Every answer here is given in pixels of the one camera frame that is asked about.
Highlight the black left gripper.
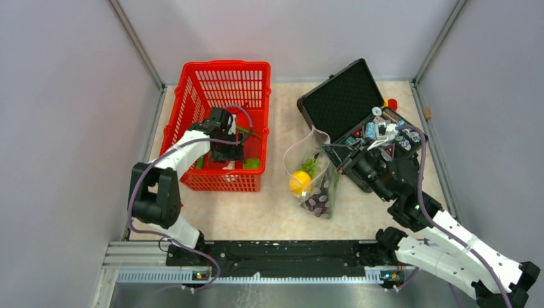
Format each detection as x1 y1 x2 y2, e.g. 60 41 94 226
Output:
211 130 244 164

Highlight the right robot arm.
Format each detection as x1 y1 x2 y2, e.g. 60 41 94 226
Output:
323 144 540 307

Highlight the green leafy vegetable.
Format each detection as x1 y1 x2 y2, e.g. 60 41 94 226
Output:
326 171 340 201

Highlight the red grape bunch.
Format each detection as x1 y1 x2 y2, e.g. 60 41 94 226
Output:
300 192 334 219

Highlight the open black foam case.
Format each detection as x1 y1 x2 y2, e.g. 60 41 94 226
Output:
296 58 429 194

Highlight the yellow toy fruit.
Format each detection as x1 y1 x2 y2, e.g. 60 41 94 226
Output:
289 170 312 197

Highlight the green lime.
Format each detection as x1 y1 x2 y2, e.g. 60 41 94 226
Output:
242 158 261 170

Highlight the red plastic basket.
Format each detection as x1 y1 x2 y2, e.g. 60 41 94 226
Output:
160 60 271 192

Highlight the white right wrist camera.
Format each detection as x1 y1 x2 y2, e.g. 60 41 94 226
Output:
368 121 398 150

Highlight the red round object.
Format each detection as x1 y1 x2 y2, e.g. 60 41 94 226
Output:
384 98 398 111

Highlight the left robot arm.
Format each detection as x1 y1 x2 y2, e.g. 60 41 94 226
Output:
128 106 251 265

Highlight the clear zip top bag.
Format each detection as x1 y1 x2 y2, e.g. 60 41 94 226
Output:
283 126 339 219

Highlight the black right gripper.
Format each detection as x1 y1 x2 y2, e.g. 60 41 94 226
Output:
321 137 393 202

